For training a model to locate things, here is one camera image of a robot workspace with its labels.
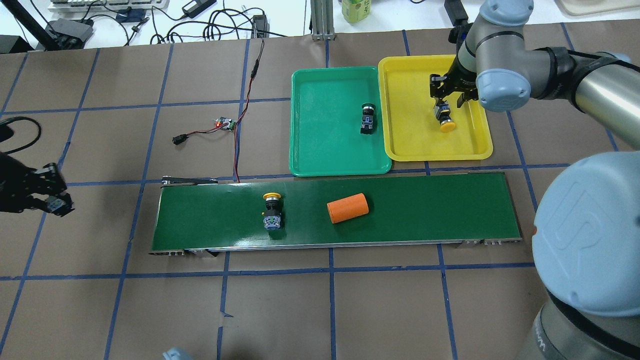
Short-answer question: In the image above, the red black wire with plug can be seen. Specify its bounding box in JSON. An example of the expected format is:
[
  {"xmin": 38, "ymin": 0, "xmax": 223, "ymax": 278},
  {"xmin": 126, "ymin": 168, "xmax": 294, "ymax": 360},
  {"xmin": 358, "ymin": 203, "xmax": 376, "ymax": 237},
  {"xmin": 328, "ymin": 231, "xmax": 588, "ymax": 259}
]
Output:
[{"xmin": 172, "ymin": 35, "xmax": 266, "ymax": 183}]

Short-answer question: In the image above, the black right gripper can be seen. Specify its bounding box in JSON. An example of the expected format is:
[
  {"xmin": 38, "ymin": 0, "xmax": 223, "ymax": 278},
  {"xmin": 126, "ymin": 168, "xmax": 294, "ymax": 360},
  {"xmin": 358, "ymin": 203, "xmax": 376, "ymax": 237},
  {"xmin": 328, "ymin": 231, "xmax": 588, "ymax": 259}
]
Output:
[{"xmin": 429, "ymin": 57, "xmax": 479, "ymax": 118}]

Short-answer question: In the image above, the small motor controller board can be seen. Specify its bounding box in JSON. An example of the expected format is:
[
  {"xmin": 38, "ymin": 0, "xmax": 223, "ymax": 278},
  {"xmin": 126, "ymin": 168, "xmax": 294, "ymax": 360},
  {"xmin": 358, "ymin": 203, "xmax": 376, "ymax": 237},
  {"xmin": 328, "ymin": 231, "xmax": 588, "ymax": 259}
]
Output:
[{"xmin": 214, "ymin": 117, "xmax": 238, "ymax": 132}]

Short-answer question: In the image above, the green conveyor belt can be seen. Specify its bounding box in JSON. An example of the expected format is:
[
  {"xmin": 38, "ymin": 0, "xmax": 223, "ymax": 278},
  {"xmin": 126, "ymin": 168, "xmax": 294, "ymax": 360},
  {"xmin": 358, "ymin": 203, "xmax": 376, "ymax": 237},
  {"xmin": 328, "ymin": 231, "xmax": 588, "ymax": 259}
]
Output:
[{"xmin": 150, "ymin": 172, "xmax": 522, "ymax": 255}]

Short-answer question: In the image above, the yellow tray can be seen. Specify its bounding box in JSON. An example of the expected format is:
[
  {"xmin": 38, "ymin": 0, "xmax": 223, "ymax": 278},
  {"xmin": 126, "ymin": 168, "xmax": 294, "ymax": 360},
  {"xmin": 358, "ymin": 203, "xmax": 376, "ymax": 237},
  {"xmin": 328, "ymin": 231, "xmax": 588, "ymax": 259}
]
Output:
[{"xmin": 377, "ymin": 54, "xmax": 494, "ymax": 162}]

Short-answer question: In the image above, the black power adapter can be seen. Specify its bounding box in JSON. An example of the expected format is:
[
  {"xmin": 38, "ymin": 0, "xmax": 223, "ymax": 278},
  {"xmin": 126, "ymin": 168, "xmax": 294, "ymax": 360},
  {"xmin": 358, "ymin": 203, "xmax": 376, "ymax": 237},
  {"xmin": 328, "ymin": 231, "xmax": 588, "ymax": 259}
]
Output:
[{"xmin": 182, "ymin": 0, "xmax": 218, "ymax": 19}]

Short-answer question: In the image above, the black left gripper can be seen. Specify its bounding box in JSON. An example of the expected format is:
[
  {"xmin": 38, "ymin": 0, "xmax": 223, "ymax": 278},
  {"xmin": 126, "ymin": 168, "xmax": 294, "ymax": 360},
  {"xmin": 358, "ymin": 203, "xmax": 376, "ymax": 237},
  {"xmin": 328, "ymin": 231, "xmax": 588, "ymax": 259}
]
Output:
[{"xmin": 0, "ymin": 152, "xmax": 74, "ymax": 217}]

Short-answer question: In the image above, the orange cylinder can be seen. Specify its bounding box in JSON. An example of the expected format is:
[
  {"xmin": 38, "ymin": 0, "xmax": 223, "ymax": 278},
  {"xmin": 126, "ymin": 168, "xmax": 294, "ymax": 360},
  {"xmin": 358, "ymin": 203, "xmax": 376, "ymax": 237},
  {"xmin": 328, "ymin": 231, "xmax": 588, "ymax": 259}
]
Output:
[{"xmin": 326, "ymin": 193, "xmax": 370, "ymax": 224}]

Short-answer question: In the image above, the green tea bottle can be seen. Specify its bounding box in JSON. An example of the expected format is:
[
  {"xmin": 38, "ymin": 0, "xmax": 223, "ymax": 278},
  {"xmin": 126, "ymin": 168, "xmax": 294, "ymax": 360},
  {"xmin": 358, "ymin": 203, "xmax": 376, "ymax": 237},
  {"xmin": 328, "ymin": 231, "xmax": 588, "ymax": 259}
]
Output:
[{"xmin": 341, "ymin": 0, "xmax": 372, "ymax": 24}]

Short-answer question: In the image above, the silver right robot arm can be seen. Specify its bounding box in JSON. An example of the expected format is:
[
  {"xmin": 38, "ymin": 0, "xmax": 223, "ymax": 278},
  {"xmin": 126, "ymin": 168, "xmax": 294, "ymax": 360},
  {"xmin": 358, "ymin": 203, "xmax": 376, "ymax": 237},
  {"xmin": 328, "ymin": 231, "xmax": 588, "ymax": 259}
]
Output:
[{"xmin": 1, "ymin": 17, "xmax": 629, "ymax": 360}]

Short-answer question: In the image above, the green tray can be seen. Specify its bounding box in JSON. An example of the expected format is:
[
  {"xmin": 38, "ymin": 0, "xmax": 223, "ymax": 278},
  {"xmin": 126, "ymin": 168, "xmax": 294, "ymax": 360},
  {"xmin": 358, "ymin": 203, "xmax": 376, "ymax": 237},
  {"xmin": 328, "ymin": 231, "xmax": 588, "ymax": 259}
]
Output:
[{"xmin": 289, "ymin": 66, "xmax": 392, "ymax": 177}]

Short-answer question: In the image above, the yellow push button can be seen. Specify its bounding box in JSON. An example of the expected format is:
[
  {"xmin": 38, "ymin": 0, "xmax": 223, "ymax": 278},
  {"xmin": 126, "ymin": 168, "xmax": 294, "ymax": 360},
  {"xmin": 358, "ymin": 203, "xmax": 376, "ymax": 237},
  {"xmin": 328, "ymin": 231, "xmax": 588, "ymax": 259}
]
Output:
[
  {"xmin": 436, "ymin": 110, "xmax": 457, "ymax": 133},
  {"xmin": 262, "ymin": 192, "xmax": 284, "ymax": 231}
]

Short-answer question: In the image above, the aluminium frame post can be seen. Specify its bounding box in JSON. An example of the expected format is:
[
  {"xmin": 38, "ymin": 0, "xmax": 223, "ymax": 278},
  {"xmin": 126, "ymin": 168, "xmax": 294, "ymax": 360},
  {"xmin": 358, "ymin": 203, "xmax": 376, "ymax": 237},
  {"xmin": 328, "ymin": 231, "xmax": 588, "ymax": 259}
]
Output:
[{"xmin": 310, "ymin": 0, "xmax": 336, "ymax": 41}]

